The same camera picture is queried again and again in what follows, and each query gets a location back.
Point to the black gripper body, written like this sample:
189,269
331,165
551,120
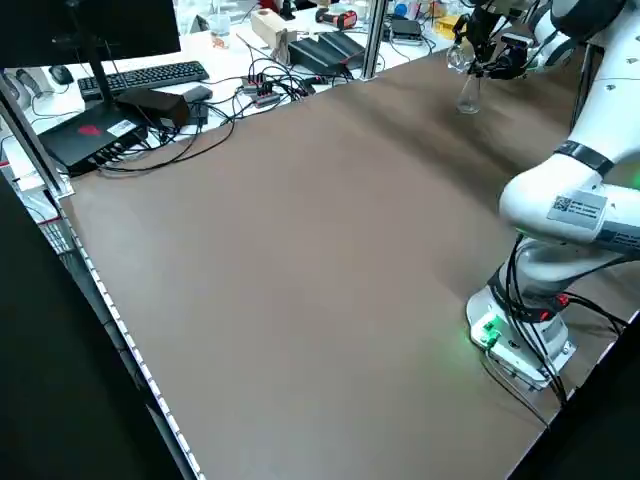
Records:
485,15
507,65

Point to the clear glass beaker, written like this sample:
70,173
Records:
457,60

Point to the clear glass conical flask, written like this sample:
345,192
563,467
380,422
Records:
468,102

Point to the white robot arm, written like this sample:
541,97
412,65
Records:
515,41
550,200

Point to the yellow box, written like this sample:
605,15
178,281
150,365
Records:
446,25

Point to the small black box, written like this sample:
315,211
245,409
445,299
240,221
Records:
405,27

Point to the black and red tool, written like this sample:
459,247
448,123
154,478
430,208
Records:
337,19

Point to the light wooden block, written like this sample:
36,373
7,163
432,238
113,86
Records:
267,27

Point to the grey usb hub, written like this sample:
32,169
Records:
261,90

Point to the white printed cup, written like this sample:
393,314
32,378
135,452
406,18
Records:
219,32

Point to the black adapter box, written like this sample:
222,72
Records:
200,107

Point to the dark brown box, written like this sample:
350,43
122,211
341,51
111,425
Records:
160,107

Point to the black keyboard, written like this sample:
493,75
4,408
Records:
145,77

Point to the black computer monitor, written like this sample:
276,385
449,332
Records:
75,25

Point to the black mini computer box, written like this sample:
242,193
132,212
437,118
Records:
85,140

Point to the black computer mouse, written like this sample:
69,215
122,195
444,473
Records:
61,74

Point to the dark handheld controller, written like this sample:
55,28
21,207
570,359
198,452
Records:
29,82

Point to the aluminium frame post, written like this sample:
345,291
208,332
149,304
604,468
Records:
373,40
35,140

